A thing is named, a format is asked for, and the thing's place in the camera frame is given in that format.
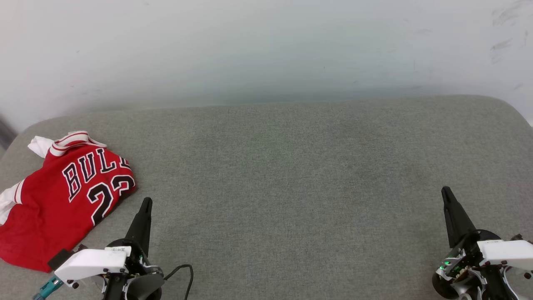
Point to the grey fabric sofa cushion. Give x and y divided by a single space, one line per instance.
291 187

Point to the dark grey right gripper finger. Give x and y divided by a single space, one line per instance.
456 216

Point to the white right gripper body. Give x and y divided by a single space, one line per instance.
508 254

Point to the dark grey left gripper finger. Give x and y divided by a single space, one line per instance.
142 225

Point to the red Bulls basketball jersey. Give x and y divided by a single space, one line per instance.
50 208

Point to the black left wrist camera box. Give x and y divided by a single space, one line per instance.
58 259

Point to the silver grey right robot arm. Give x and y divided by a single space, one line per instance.
495 287

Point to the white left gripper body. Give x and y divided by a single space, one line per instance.
93 262

